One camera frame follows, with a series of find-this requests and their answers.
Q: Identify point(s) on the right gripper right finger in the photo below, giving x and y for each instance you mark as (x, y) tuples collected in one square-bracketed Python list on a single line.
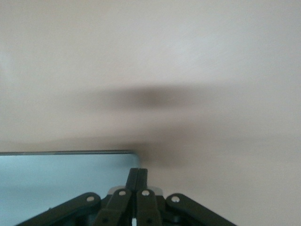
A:
[(148, 207)]

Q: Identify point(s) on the grey aluminium laptop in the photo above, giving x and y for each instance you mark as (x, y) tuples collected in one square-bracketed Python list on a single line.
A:
[(58, 179)]

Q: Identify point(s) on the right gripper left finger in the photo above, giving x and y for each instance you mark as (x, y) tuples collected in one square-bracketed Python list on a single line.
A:
[(117, 204)]

